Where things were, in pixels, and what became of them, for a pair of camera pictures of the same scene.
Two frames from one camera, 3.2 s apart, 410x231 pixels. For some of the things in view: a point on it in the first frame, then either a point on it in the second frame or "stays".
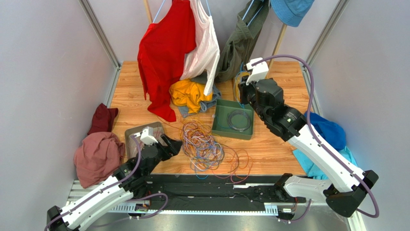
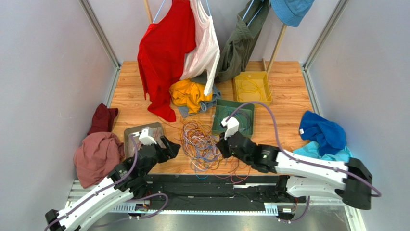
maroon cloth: x=102 y=119 stays
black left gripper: x=172 y=148 stays
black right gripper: x=245 y=90 -> x=228 y=147
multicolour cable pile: x=208 y=154 stays
